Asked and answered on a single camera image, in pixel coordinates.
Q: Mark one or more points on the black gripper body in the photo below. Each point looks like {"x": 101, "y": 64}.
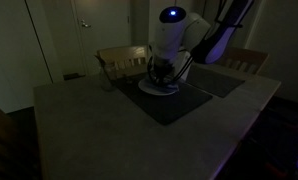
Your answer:
{"x": 162, "y": 68}

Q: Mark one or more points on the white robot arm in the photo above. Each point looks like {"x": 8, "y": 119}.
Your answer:
{"x": 170, "y": 36}

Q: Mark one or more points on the white round plate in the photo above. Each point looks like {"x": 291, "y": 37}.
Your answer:
{"x": 145, "y": 88}

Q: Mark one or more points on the dark placemat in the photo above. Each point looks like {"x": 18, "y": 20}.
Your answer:
{"x": 212, "y": 81}
{"x": 175, "y": 106}

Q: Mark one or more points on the wooden slatted chair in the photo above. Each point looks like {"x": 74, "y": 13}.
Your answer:
{"x": 245, "y": 56}
{"x": 122, "y": 55}

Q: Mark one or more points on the clear drinking glass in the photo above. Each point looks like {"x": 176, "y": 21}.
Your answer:
{"x": 106, "y": 81}

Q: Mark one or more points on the white door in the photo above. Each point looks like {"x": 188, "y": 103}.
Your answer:
{"x": 102, "y": 36}

